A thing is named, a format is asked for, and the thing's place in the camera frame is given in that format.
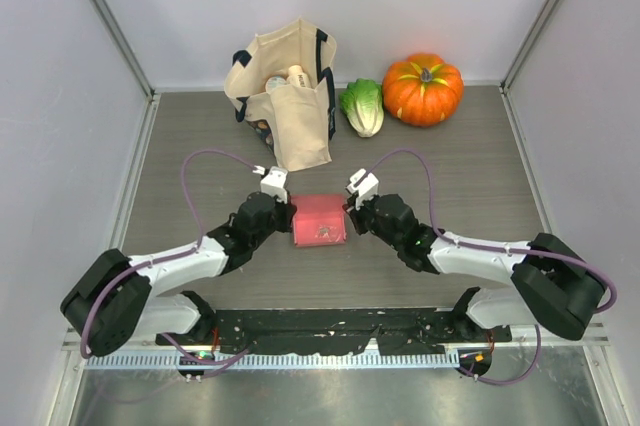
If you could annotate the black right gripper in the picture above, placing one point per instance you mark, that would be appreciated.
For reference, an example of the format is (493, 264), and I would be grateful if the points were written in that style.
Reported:
(357, 214)

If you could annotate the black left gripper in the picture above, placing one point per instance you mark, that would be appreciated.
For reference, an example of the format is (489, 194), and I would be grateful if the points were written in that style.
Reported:
(287, 211)

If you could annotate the pink paper box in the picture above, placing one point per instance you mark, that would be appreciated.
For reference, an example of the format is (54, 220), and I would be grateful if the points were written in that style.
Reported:
(314, 211)

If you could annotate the small clear plastic wrapper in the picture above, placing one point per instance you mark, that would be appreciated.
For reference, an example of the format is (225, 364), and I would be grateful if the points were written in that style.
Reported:
(326, 233)

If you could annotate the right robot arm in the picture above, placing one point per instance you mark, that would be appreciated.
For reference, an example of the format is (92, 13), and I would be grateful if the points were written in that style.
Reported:
(541, 281)

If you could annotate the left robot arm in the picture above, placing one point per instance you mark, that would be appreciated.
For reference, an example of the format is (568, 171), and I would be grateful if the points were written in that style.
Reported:
(121, 298)

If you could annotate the beige canvas tote bag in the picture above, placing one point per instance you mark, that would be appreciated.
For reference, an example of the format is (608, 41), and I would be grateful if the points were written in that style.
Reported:
(295, 123)

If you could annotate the green lettuce toy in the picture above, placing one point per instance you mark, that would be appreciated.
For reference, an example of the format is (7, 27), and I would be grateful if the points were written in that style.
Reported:
(362, 104)

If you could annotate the orange pumpkin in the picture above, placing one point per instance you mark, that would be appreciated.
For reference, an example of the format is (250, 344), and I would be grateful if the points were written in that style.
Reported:
(422, 90)

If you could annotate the white round container in bag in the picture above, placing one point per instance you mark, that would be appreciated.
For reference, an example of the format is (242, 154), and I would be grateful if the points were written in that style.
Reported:
(274, 82)

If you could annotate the beige bottle in bag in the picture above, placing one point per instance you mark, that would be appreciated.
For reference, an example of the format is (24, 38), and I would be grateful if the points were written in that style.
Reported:
(297, 77)

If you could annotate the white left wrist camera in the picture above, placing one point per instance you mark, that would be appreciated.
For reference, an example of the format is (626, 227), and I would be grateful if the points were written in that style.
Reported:
(273, 182)

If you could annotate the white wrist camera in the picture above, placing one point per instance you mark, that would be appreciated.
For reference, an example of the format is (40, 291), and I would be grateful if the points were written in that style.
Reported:
(273, 182)
(362, 186)

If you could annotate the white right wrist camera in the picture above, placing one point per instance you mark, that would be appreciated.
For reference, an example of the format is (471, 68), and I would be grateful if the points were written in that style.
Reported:
(362, 186)

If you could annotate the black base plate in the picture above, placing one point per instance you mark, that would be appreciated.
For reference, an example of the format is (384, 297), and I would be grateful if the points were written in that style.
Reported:
(337, 332)

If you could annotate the slotted cable duct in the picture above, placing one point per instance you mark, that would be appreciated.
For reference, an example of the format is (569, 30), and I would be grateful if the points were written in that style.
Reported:
(369, 359)

